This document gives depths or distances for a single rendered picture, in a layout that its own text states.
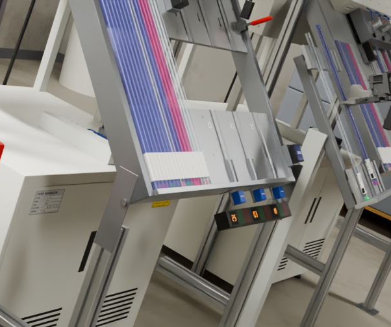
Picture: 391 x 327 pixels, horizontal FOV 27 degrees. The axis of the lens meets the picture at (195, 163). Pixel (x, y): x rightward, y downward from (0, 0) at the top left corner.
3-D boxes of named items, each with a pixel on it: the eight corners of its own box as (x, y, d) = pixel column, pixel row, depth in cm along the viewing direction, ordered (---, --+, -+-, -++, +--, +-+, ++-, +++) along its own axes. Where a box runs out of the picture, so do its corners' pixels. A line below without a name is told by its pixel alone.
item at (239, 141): (279, 181, 223) (290, 178, 221) (139, 195, 167) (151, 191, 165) (259, 116, 226) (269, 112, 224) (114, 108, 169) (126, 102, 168)
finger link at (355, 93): (338, 87, 241) (369, 82, 238) (341, 106, 241) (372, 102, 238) (336, 87, 238) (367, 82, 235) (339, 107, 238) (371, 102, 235)
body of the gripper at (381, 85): (372, 76, 241) (413, 69, 236) (376, 105, 241) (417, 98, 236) (366, 76, 234) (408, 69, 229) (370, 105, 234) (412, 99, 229)
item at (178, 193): (273, 189, 224) (295, 180, 220) (131, 204, 168) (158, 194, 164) (271, 184, 224) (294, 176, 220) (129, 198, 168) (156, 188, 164)
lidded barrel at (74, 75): (126, 101, 627) (151, 28, 614) (89, 100, 585) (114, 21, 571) (78, 78, 648) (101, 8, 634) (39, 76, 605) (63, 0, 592)
